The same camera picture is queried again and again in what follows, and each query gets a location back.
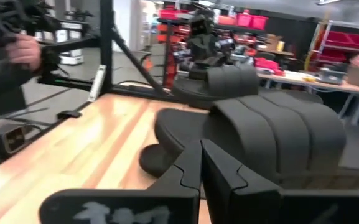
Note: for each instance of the black foam slide sandal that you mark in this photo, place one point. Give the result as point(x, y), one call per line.
point(291, 140)
point(229, 84)

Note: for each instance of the small grey box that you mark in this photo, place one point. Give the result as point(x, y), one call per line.
point(14, 140)

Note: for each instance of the person's hand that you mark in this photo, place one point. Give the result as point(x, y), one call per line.
point(23, 53)

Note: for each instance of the brown cardboard box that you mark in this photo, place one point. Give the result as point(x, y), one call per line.
point(357, 77)

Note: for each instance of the pink storage bin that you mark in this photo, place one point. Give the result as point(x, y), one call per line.
point(244, 21)
point(259, 22)

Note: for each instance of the black aluminium table frame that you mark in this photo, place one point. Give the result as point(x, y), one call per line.
point(106, 46)

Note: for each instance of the red storage bin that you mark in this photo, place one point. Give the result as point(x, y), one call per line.
point(170, 14)
point(347, 40)

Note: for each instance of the red cloth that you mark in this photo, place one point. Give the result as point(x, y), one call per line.
point(267, 66)

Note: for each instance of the grey device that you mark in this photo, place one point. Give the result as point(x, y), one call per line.
point(331, 76)

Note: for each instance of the black table clamp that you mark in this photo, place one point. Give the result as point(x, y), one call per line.
point(68, 114)

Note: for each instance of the long work table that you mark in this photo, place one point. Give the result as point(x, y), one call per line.
point(291, 79)

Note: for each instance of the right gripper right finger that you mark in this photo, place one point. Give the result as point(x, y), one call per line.
point(244, 202)

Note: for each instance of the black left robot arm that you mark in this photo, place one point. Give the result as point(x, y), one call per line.
point(201, 25)

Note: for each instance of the metal shelving rack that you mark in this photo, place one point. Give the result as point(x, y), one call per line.
point(319, 37)

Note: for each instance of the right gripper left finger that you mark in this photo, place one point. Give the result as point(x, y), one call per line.
point(166, 205)

